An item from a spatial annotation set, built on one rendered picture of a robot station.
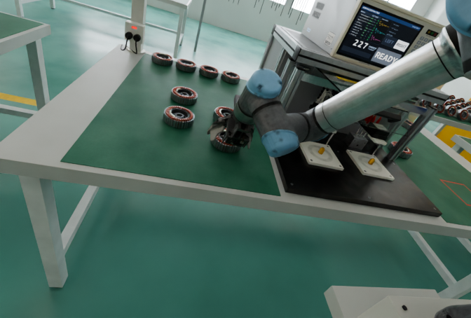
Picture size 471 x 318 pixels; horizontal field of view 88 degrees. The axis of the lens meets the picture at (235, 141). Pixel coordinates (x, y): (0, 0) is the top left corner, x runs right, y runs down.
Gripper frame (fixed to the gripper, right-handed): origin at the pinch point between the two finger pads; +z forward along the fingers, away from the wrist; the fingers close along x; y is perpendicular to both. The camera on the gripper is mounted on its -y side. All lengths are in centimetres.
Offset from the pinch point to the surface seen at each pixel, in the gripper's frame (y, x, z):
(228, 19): -531, 34, 370
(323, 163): 2.7, 37.5, -0.3
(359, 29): -36, 35, -29
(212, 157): 9.0, -4.8, -0.3
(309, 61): -26.7, 21.7, -18.2
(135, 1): -71, -52, 17
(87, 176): 23.3, -36.4, -6.2
